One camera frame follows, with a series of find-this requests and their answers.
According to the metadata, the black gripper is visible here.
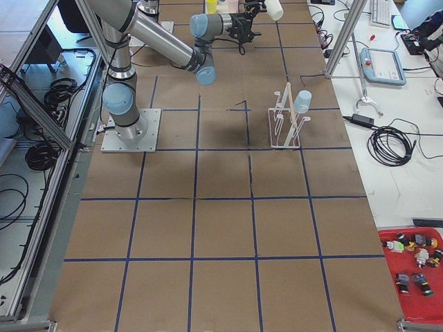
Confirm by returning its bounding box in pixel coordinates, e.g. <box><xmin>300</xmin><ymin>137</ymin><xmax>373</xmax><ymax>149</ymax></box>
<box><xmin>230</xmin><ymin>6</ymin><xmax>258</xmax><ymax>47</ymax></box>

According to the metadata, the pale green plastic cup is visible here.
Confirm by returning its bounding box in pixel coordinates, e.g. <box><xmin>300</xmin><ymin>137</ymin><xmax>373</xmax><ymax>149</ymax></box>
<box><xmin>264</xmin><ymin>0</ymin><xmax>284</xmax><ymax>21</ymax></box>

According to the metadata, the light blue plastic cup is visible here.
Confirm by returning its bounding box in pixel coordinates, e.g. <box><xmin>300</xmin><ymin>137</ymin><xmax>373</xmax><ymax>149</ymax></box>
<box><xmin>293</xmin><ymin>90</ymin><xmax>312</xmax><ymax>114</ymax></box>

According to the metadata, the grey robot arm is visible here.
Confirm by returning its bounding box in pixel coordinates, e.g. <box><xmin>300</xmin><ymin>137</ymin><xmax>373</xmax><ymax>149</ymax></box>
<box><xmin>88</xmin><ymin>1</ymin><xmax>266</xmax><ymax>141</ymax></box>

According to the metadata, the pink plastic cup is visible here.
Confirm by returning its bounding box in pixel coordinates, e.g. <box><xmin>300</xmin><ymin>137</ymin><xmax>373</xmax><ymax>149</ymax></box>
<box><xmin>226</xmin><ymin>0</ymin><xmax>239</xmax><ymax>13</ymax></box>

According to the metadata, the yellow plastic cup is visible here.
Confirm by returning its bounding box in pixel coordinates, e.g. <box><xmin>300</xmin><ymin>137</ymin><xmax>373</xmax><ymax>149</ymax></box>
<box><xmin>205</xmin><ymin>0</ymin><xmax>217</xmax><ymax>14</ymax></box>

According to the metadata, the cream plastic tray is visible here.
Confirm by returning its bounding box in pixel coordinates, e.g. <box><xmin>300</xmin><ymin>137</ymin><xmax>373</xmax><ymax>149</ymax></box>
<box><xmin>217</xmin><ymin>0</ymin><xmax>234</xmax><ymax>14</ymax></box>

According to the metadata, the white keyboard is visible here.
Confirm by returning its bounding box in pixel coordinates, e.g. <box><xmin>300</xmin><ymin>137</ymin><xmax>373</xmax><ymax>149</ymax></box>
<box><xmin>370</xmin><ymin>0</ymin><xmax>391</xmax><ymax>28</ymax></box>

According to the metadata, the blue teach pendant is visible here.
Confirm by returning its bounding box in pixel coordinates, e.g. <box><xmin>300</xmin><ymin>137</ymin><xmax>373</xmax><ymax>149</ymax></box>
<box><xmin>360</xmin><ymin>48</ymin><xmax>406</xmax><ymax>86</ymax></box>

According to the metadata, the black power adapter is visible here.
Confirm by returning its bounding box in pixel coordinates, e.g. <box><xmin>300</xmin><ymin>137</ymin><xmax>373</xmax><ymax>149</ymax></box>
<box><xmin>350</xmin><ymin>113</ymin><xmax>374</xmax><ymax>128</ymax></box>

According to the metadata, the red parts tray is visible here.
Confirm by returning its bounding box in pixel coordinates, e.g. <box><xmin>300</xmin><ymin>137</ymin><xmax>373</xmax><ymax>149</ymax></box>
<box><xmin>379</xmin><ymin>227</ymin><xmax>442</xmax><ymax>324</ymax></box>

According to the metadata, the white wire cup rack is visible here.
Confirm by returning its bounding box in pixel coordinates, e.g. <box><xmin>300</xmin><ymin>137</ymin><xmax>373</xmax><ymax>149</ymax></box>
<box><xmin>267</xmin><ymin>82</ymin><xmax>311</xmax><ymax>149</ymax></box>

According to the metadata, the aluminium frame post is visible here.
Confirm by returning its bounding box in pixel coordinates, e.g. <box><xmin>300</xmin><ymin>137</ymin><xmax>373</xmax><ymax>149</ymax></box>
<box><xmin>324</xmin><ymin>0</ymin><xmax>367</xmax><ymax>78</ymax></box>

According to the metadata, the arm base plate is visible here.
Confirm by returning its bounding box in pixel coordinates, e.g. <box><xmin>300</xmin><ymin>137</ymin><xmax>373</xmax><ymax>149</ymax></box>
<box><xmin>101</xmin><ymin>109</ymin><xmax>161</xmax><ymax>153</ymax></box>

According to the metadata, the coiled black cable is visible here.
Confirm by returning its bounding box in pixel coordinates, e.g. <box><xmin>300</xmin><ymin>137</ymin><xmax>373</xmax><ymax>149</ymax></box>
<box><xmin>367</xmin><ymin>119</ymin><xmax>420</xmax><ymax>167</ymax></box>

